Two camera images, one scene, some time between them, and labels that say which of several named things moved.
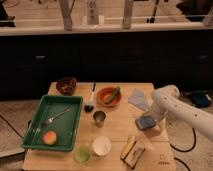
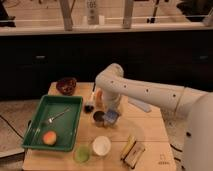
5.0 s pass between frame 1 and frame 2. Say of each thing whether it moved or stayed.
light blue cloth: stayed
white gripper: moved
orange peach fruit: stayed
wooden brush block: stayed
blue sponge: moved
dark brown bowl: stayed
